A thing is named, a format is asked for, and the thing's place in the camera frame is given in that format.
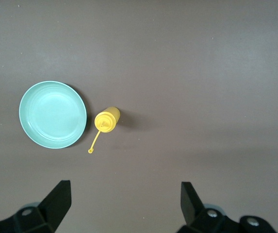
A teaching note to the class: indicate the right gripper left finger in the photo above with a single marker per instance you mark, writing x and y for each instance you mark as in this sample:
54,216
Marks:
53,206

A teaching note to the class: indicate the yellow mustard squeeze bottle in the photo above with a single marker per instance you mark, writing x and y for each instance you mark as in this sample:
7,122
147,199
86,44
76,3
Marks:
108,119

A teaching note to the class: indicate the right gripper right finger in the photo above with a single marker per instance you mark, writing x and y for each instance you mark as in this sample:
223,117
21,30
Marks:
194,211

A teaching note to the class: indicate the mint green plate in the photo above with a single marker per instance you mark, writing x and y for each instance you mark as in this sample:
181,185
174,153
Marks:
53,114

